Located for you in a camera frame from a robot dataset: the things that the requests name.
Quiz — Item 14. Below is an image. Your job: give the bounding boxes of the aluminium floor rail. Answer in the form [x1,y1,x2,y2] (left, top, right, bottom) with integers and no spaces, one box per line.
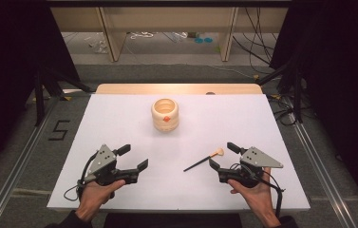
[281,94,358,228]
[0,94,61,228]

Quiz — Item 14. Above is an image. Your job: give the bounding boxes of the left hand-held gripper black cable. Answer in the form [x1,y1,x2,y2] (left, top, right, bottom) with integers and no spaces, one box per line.
[63,150,100,202]

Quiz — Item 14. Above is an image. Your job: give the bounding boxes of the cream ribbed cup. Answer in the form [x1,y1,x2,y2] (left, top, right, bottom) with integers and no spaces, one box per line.
[150,97,180,133]

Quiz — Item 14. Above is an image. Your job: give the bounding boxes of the blue round discs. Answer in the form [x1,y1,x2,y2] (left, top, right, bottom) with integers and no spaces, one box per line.
[194,36,215,45]

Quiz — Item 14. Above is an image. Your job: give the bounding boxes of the hanging black cables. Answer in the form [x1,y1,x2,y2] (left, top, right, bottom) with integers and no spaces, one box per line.
[232,7,278,76]

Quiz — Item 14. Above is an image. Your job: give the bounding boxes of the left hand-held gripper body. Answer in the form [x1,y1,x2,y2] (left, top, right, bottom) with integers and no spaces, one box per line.
[83,143,140,188]

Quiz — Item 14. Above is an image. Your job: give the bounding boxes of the right hand-held gripper black cable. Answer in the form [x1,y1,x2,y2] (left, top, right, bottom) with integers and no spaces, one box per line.
[230,162,286,219]

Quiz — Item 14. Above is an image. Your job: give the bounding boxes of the wooden spoon with dark handle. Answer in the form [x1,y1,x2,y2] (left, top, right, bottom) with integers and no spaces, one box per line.
[183,147,225,173]

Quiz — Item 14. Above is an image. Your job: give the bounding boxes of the white coiled cord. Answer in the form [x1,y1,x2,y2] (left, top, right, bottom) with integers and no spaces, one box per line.
[129,30,155,41]

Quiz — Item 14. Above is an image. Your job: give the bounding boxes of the clear plastic wrapping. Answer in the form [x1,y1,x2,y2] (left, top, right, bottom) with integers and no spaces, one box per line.
[84,35,109,54]

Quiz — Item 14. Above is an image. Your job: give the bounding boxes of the black floor cables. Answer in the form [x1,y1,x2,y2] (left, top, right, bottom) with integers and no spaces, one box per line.
[267,94,298,126]

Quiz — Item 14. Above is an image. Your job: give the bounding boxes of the beige wooden shelf unit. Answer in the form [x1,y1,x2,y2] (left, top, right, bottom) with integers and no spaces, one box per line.
[50,7,289,63]

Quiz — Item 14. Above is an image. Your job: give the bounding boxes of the black tripod stand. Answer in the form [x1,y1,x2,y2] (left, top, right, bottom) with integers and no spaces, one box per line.
[255,55,305,124]
[33,65,93,127]

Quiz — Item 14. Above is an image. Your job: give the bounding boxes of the hand-held gripper black cable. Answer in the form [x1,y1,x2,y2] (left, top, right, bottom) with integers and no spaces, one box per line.
[63,150,100,202]
[230,162,286,219]

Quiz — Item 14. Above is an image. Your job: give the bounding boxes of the wooden table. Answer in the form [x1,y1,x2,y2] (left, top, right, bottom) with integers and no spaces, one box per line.
[95,83,264,95]

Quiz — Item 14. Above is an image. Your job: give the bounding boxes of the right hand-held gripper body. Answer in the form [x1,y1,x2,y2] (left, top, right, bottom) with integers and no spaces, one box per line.
[217,146,285,189]

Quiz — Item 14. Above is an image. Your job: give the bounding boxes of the dark curtain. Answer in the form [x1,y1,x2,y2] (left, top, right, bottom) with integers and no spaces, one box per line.
[270,0,358,219]
[0,0,83,184]

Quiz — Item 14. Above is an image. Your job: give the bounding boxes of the person's right hand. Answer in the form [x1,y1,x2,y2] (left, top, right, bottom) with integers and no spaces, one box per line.
[227,167,283,226]

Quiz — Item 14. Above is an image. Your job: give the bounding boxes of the white board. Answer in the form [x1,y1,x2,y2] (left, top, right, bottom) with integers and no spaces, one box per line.
[47,93,311,213]

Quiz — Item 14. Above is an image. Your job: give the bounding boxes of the person's left hand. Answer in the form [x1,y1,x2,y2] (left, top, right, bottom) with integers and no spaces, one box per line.
[75,179,126,222]

